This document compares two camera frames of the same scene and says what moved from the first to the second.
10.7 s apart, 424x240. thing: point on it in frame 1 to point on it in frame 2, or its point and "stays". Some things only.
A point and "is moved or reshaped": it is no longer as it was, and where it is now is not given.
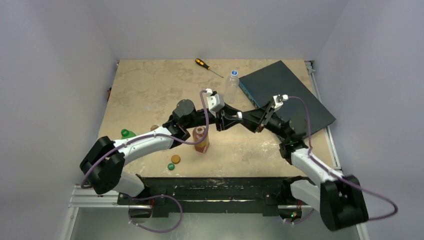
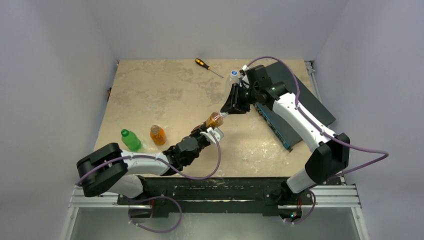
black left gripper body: (218, 120) to (201, 139)
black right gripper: (265, 117) to (238, 96)
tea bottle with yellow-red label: (198, 133) is moved or reshaped
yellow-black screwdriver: (202, 63) stays
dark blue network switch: (276, 79) stays
